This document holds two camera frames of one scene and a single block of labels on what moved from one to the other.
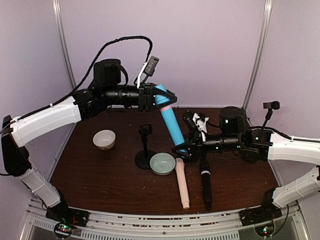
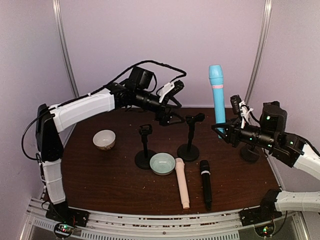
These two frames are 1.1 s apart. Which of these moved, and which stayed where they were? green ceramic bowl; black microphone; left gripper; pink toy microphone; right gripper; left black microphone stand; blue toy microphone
Moved: left gripper; right gripper; blue toy microphone
Stayed: green ceramic bowl; pink toy microphone; left black microphone stand; black microphone
